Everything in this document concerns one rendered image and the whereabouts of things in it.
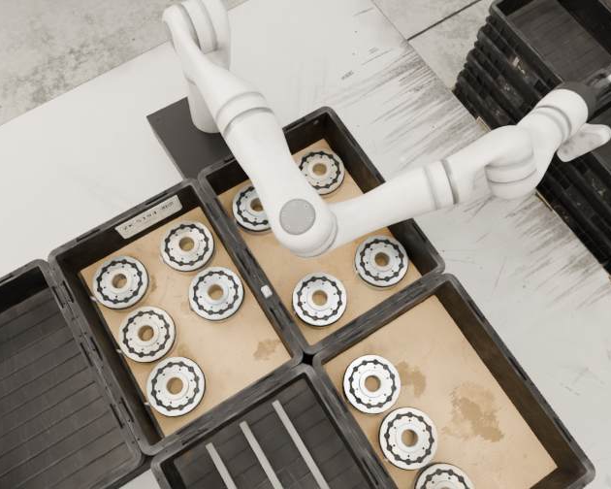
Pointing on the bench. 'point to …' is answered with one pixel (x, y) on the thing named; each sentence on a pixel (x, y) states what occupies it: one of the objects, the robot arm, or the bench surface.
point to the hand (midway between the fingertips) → (601, 75)
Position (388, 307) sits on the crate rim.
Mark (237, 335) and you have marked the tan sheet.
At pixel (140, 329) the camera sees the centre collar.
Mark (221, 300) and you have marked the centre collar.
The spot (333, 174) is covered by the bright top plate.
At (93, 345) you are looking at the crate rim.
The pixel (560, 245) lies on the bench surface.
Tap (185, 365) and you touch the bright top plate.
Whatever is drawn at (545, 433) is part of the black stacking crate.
